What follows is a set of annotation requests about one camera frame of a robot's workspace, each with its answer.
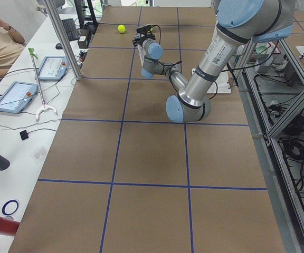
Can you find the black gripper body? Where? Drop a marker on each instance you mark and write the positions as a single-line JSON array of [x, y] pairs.
[[136, 42]]

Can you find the yellow tennis ball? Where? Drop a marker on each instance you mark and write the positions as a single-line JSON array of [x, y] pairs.
[[121, 29]]

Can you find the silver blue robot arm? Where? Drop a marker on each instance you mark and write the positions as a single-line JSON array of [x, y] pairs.
[[238, 22]]

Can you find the black monitor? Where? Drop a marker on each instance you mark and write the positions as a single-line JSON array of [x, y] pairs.
[[86, 15]]

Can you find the black box with label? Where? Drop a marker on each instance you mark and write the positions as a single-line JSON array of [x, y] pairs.
[[84, 38]]

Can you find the black keyboard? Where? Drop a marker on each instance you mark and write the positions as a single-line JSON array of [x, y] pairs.
[[70, 29]]

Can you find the black computer mouse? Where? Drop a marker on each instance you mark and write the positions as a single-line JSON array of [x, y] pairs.
[[58, 46]]

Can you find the far teach pendant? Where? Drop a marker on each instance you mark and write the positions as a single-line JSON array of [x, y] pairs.
[[53, 68]]

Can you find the teach pendant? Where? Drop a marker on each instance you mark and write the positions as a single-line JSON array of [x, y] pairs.
[[53, 68], [17, 97]]

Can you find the reacher grabber tool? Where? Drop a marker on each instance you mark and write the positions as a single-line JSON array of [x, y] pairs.
[[44, 105]]

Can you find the near teach pendant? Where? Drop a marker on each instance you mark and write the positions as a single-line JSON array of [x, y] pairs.
[[17, 97]]

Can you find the small black square pad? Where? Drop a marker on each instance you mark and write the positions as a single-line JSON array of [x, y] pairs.
[[24, 135]]

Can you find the red cylinder tube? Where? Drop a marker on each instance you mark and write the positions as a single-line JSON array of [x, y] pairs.
[[8, 227]]

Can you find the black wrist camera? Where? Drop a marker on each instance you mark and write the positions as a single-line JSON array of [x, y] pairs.
[[146, 29]]

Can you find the circuit board with wires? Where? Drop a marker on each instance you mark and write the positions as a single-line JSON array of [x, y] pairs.
[[82, 56]]

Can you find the aluminium frame post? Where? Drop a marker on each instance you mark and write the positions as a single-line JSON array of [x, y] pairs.
[[60, 32]]

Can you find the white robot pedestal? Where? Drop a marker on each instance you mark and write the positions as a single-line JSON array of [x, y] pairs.
[[221, 85]]

